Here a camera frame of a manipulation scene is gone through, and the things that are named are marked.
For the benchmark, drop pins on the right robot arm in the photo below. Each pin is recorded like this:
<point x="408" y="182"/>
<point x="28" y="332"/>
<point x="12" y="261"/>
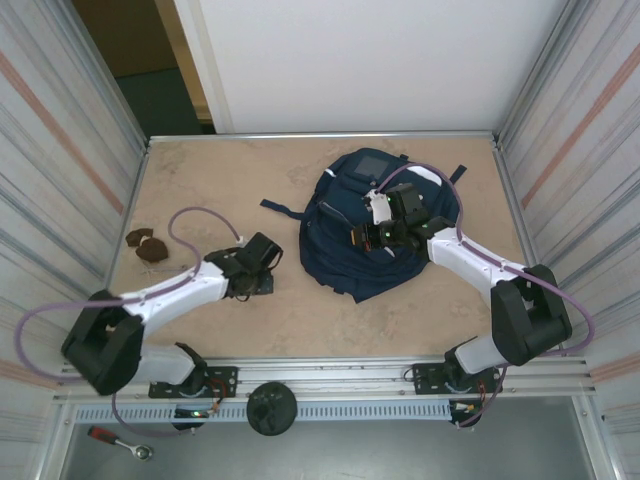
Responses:
<point x="465" y="260"/>

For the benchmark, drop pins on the navy blue backpack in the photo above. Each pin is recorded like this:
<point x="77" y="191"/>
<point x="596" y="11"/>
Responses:
<point x="340" y="260"/>

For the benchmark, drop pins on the brown fabric bundle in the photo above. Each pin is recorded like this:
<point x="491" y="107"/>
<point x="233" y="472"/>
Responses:
<point x="152" y="250"/>

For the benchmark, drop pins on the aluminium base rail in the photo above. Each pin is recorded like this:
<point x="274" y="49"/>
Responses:
<point x="340" y="385"/>

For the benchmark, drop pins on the white door frame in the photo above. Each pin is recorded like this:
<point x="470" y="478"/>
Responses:
<point x="205" y="65"/>

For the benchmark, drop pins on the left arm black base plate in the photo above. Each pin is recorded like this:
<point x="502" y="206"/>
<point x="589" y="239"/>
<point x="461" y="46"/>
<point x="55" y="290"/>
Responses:
<point x="222" y="382"/>

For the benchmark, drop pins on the black round knob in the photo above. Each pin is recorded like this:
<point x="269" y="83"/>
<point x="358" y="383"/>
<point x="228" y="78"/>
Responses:
<point x="271" y="410"/>

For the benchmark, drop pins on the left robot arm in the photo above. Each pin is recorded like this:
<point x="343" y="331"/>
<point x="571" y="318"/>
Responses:
<point x="180" y="295"/>

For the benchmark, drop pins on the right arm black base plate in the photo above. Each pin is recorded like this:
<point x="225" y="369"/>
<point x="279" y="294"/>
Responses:
<point x="425" y="380"/>

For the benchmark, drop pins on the translucent corrugated side panel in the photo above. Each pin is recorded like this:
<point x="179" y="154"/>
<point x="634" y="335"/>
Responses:
<point x="600" y="175"/>
<point x="40" y="200"/>

